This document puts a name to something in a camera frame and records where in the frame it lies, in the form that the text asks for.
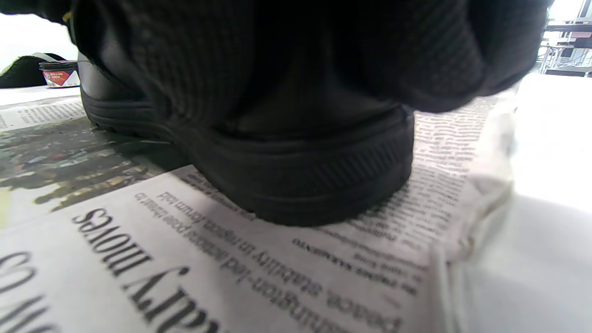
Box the newspaper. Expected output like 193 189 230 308
0 86 519 333

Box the grey white polishing mitt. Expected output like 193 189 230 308
0 53 65 89

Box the metal rack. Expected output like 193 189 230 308
538 7 592 77

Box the person's left hand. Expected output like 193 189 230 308
0 0 74 26

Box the black leather shoe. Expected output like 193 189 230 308
69 0 415 227

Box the person's right hand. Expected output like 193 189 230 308
125 0 554 126

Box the black shoe polish jar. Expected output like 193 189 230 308
39 61 80 88

